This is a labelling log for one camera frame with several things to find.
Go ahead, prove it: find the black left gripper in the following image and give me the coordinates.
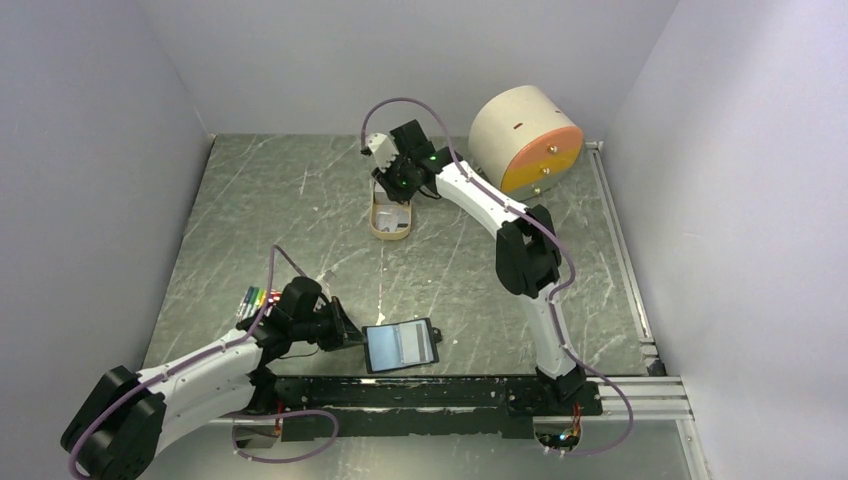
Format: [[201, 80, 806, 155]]
[[291, 295, 367, 351]]

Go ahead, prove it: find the black leather card holder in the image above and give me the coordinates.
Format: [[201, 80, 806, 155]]
[[362, 317, 443, 374]]

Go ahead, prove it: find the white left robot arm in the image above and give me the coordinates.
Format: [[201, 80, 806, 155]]
[[60, 276, 365, 479]]

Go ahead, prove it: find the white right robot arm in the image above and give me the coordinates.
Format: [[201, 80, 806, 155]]
[[361, 120, 586, 414]]

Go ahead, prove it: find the loose card lying in tray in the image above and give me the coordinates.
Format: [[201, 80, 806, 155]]
[[374, 205, 410, 233]]

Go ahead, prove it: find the rainbow striped card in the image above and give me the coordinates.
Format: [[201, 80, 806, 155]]
[[236, 286, 281, 322]]

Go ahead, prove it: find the beige oval tray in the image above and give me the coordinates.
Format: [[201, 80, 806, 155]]
[[369, 182, 412, 241]]

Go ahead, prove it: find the cream round drawer cabinet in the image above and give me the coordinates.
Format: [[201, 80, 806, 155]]
[[468, 85, 584, 201]]

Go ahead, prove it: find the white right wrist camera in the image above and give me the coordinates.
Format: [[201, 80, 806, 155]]
[[362, 133, 400, 172]]

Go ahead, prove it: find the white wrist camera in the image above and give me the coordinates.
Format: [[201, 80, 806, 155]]
[[362, 133, 400, 172], [315, 269, 336, 297]]

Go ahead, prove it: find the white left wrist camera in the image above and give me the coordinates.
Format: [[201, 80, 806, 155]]
[[315, 269, 336, 297]]

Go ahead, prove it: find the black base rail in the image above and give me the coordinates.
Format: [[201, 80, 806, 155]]
[[236, 375, 580, 441]]

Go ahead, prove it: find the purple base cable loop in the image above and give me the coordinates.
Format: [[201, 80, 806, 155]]
[[230, 411, 337, 465]]

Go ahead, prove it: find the aluminium side rail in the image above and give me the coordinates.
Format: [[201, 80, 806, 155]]
[[585, 141, 667, 377]]

